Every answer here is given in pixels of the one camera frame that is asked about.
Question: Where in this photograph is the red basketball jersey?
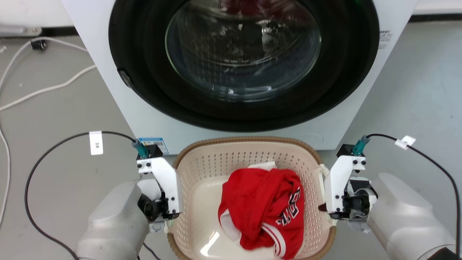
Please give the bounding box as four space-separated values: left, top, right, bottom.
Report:
218 168 305 260

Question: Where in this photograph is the beige perforated laundry basket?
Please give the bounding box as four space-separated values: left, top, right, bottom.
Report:
167 136 337 260

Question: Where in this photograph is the blue energy label sticker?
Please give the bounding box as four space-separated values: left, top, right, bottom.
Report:
138 137 169 155

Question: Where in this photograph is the white cable tag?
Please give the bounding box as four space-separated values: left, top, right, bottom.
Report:
394 135 417 150
89 130 104 156

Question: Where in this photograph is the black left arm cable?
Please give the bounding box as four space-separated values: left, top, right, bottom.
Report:
25 131 161 260

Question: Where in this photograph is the black round washer door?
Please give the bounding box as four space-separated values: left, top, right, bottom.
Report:
108 0 380 132

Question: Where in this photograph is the white washing machine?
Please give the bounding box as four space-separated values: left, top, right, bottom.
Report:
61 0 419 155

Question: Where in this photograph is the white cloth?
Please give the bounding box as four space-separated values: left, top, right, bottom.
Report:
248 161 278 171

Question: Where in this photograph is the grey power strip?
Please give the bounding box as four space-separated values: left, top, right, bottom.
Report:
0 23 43 37

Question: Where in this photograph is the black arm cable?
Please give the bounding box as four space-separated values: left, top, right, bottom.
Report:
352 133 461 255
25 131 161 260

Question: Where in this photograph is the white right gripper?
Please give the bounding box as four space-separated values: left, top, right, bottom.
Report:
318 155 379 233

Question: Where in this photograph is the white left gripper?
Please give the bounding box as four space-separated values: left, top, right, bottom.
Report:
136 157 182 233

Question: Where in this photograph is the white floor cable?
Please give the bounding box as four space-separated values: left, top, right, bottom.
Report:
0 64 97 112
0 36 89 91
0 126 11 229

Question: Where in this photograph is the dark red garment in drum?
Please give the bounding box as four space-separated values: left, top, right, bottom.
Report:
219 0 289 17

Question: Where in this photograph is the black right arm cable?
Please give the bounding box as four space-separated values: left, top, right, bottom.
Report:
352 133 461 255

